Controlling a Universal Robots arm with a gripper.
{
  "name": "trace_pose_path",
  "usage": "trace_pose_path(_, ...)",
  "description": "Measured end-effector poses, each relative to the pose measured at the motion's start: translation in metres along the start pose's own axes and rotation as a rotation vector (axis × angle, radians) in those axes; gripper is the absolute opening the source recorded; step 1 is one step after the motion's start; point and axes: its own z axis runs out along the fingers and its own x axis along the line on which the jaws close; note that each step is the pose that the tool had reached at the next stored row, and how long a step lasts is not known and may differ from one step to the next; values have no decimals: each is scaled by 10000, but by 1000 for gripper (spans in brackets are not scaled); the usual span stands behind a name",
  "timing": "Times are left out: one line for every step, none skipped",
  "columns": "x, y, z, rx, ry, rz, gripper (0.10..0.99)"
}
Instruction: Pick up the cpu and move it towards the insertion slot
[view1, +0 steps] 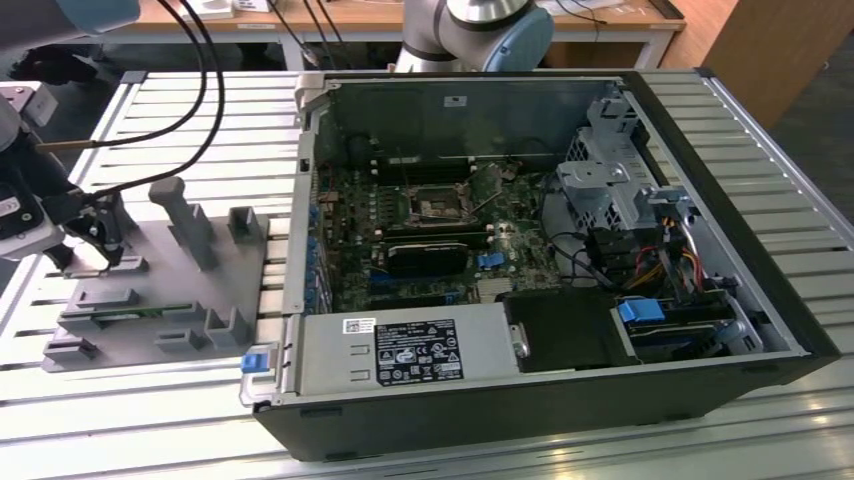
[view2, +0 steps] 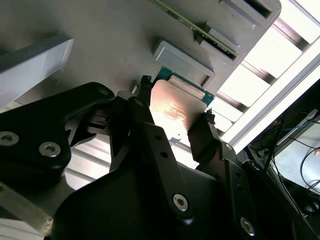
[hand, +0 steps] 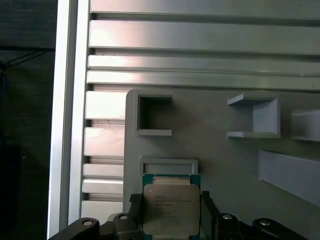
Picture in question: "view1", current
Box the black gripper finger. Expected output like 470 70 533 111
43 236 79 274
79 192 131 268

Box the black RAM slot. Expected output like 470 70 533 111
381 225 484 238
380 158 469 174
385 232 489 247
384 169 469 185

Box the CPU socket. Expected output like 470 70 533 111
404 185 480 224

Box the grey plastic parts rack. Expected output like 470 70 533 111
41 175 273 374

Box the green RAM stick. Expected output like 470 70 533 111
90 309 169 321

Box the silver power supply unit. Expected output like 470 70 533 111
293 304 522 396

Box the black graphics card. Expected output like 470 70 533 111
385 242 469 279

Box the thin metal locking lever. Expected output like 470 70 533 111
470 174 517 215

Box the silver chipset heatsink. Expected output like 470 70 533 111
480 279 520 302

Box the green motherboard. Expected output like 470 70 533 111
310 159 569 314

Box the black plastic shroud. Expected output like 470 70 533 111
504 292 633 374

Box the silver metal drive cage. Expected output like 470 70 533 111
557 97 669 236

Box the black open PC case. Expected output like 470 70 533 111
237 69 843 462

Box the blue disk carrier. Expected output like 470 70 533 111
617 298 666 326

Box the wooden desk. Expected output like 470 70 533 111
113 0 689 71

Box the wooden cabinet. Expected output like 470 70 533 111
660 0 836 129

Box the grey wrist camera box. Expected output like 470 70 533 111
0 184 57 262

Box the thick black cable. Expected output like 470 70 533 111
37 0 209 152
86 0 229 197

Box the thin black hanging cable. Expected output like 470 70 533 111
299 0 321 67

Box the metal socket cover frame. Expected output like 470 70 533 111
460 162 517 211

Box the black wire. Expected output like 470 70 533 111
546 230 629 291

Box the yellow red wire bundle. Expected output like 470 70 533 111
633 242 709 292

